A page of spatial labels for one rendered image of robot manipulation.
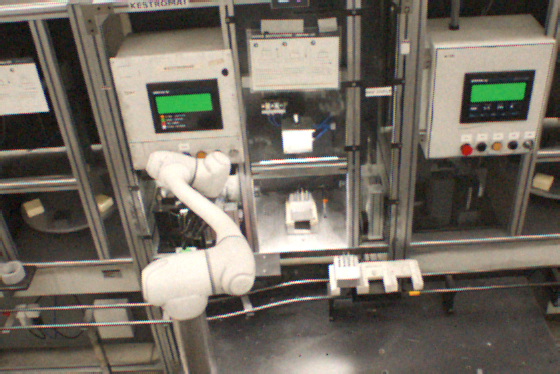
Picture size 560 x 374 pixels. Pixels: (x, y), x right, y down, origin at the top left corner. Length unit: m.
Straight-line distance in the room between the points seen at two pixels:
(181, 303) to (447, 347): 1.23
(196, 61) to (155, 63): 0.14
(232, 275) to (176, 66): 0.81
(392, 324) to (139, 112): 1.32
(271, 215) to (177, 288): 1.18
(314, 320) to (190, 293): 1.02
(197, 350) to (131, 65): 0.98
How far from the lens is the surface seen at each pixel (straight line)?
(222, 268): 1.78
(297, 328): 2.69
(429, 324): 2.73
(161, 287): 1.79
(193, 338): 1.93
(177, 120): 2.31
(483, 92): 2.35
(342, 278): 2.54
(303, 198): 2.75
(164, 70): 2.24
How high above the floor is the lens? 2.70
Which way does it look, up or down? 36 degrees down
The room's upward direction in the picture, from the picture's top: 4 degrees counter-clockwise
